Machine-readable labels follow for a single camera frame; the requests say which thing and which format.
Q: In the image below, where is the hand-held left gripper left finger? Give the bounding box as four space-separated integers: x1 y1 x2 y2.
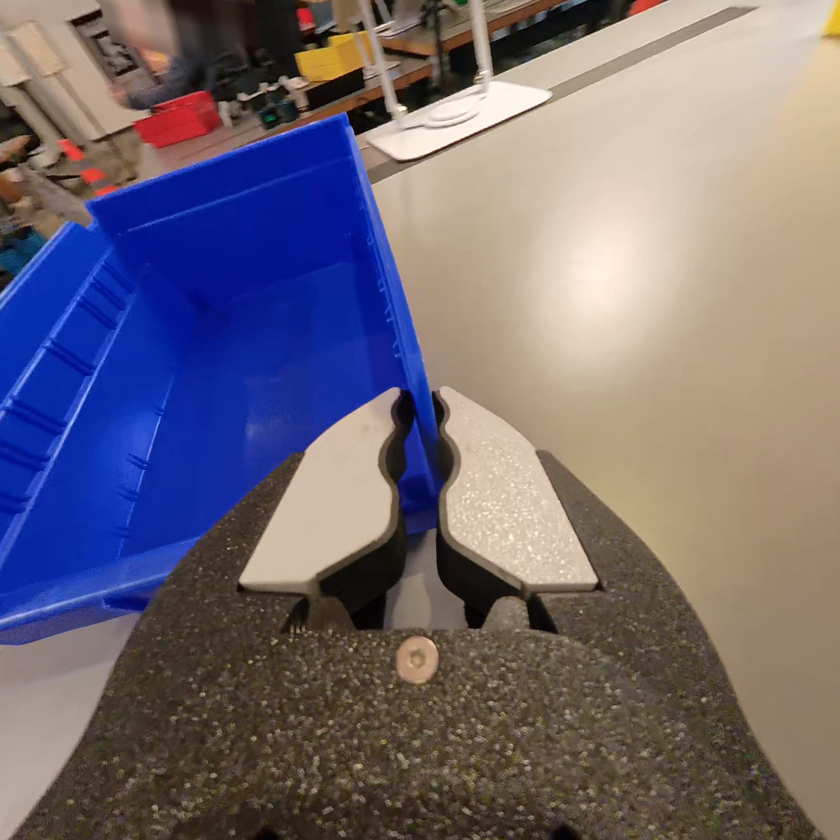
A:
238 387 416 614

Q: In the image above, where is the blue plastic bin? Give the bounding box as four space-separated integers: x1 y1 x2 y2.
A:
0 113 442 647

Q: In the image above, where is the white board stand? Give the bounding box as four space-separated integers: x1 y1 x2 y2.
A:
357 0 553 163

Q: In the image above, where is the red plastic bin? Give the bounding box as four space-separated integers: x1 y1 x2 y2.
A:
133 91 221 150

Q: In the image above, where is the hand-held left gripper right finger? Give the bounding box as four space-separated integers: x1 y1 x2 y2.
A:
433 386 600 618

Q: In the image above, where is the small yellow bin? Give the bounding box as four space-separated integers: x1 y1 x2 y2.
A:
294 31 375 83

